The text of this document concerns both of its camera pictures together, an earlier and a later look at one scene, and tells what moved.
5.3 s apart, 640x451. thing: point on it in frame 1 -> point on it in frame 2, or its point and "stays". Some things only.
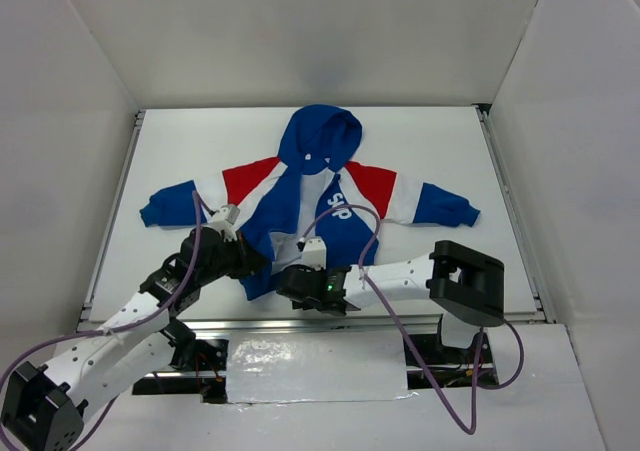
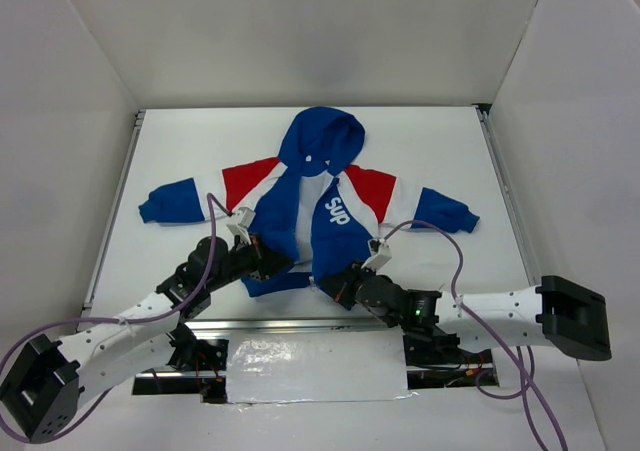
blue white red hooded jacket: [310, 190] stays
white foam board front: [315, 366] stays
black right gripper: [288, 283] -> [339, 283]
